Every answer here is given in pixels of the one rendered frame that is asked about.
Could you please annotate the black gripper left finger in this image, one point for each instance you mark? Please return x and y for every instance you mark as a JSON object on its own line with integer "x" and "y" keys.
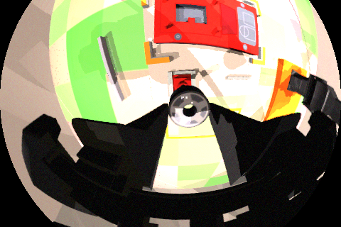
{"x": 139, "y": 142}

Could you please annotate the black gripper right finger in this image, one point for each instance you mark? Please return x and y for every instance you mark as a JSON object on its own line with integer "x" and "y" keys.
{"x": 243, "y": 140}

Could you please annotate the black and grey wheel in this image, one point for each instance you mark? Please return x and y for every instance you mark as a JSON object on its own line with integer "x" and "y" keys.
{"x": 188, "y": 117}

